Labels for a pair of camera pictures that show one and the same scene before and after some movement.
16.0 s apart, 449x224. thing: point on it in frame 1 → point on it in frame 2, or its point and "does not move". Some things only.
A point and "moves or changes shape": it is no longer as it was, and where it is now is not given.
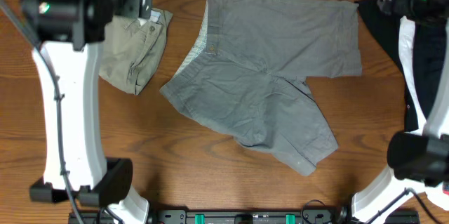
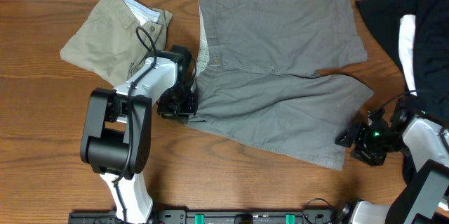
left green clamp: (200, 218) does not move
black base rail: (236, 215) does not move
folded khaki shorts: (132, 49) does not move
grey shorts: (248, 71) moves or changes shape
